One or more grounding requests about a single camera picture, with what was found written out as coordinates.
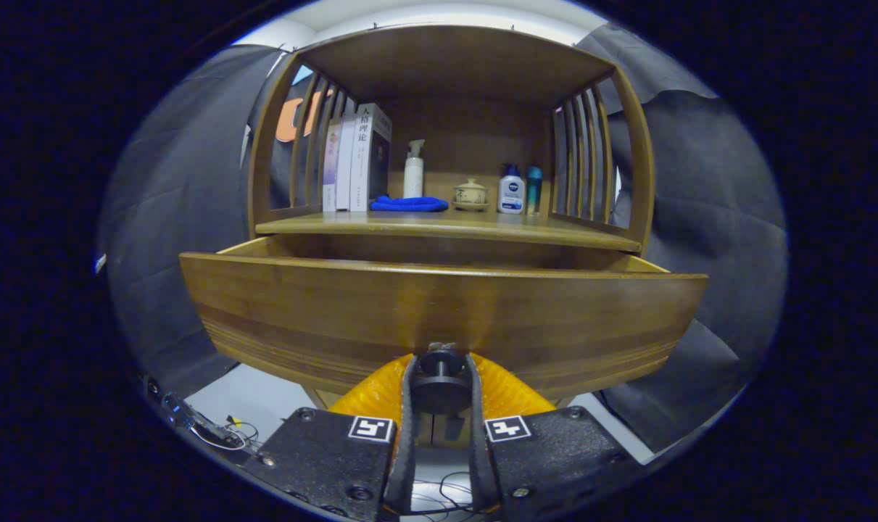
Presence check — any thin white purple book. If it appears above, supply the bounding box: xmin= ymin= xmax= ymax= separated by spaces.
xmin=322 ymin=117 xmax=341 ymax=212

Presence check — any beige lidded teacup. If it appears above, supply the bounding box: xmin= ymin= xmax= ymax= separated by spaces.
xmin=452 ymin=178 xmax=490 ymax=212

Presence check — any black round drawer knob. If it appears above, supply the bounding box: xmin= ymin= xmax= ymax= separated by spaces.
xmin=410 ymin=342 xmax=474 ymax=415

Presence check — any blue folded cloth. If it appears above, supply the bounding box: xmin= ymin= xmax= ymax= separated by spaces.
xmin=370 ymin=194 xmax=450 ymax=213

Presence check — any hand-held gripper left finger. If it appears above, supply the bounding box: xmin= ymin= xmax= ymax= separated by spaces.
xmin=247 ymin=353 xmax=418 ymax=522

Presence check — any wooden drawer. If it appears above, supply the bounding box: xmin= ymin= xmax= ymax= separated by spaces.
xmin=179 ymin=233 xmax=709 ymax=403

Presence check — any black floor device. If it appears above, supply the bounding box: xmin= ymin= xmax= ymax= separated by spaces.
xmin=145 ymin=377 xmax=262 ymax=454

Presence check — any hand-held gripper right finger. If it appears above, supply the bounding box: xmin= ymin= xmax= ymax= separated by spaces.
xmin=466 ymin=353 xmax=646 ymax=517

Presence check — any wooden countertop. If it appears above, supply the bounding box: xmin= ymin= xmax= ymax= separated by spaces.
xmin=255 ymin=207 xmax=642 ymax=253

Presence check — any white pump bottle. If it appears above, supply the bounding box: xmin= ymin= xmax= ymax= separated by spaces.
xmin=403 ymin=139 xmax=426 ymax=199

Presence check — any thick white black book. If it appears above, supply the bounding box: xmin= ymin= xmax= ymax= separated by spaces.
xmin=349 ymin=103 xmax=393 ymax=212

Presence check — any wooden cabinet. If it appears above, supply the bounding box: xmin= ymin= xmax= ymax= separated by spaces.
xmin=247 ymin=24 xmax=657 ymax=447

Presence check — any tangle of black cables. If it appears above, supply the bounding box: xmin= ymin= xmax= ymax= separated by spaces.
xmin=402 ymin=470 xmax=486 ymax=522

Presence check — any white lotion bottle blue cap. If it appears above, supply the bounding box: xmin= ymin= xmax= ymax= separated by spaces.
xmin=497 ymin=164 xmax=526 ymax=215

